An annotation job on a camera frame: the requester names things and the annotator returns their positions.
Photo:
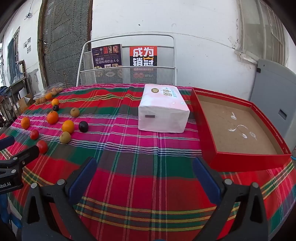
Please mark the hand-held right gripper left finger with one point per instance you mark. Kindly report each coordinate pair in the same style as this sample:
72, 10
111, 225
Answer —
83, 178

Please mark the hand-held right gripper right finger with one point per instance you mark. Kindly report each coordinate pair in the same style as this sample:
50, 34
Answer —
205, 178

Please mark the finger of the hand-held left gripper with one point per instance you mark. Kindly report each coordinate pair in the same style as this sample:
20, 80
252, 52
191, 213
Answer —
7, 141
25, 154

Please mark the red tomato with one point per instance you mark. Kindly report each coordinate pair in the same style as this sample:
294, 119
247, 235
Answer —
34, 134
42, 146

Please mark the red cardboard box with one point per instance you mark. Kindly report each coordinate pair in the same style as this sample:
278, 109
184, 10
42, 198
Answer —
242, 160

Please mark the small yellow-green fruit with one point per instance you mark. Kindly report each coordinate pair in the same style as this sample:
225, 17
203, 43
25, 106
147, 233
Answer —
65, 137

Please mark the orange with stem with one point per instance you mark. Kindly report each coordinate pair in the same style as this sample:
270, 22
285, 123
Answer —
52, 117

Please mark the dark plum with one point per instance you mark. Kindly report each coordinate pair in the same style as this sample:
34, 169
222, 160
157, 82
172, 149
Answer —
83, 126
55, 108

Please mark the small orange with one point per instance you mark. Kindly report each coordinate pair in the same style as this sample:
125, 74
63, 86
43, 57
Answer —
55, 102

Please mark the brown pear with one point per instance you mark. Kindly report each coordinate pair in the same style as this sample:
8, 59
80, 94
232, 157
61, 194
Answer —
75, 112

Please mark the pile of small brown fruits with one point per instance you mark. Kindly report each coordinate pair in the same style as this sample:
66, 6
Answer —
55, 90

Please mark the person's left hand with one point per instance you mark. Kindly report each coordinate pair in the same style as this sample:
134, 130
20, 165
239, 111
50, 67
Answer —
9, 215

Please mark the clear plastic clamshell container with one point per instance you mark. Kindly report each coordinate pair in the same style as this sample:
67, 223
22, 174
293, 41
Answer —
40, 92

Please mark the metal workbench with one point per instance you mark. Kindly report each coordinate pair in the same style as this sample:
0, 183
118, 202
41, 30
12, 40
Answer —
19, 81

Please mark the orange in clamshell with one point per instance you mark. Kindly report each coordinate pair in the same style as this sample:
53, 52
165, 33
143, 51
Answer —
48, 95

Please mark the plaid tablecloth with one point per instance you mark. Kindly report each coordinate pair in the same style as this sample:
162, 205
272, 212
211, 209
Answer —
143, 162

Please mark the white tissue pack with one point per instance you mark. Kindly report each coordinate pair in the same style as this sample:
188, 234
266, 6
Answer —
161, 115

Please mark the blue framed window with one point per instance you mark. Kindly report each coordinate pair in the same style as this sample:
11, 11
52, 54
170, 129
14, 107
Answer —
12, 58

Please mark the white metal mesh rack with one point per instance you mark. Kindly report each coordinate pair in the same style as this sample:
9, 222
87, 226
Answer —
87, 77

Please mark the grey cabinet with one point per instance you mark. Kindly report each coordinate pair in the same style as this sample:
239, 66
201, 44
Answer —
270, 92

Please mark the studded metal door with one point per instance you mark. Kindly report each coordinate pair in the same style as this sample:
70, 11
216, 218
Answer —
64, 46

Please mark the dark cookbook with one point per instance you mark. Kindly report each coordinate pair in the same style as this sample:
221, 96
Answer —
106, 55

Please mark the red and black book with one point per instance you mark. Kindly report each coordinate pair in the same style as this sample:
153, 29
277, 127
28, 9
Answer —
143, 55

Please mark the barred window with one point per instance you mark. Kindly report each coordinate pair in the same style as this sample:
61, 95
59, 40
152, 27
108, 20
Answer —
272, 27

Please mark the wall sign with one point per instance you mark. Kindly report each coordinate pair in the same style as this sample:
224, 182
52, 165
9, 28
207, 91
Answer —
27, 42

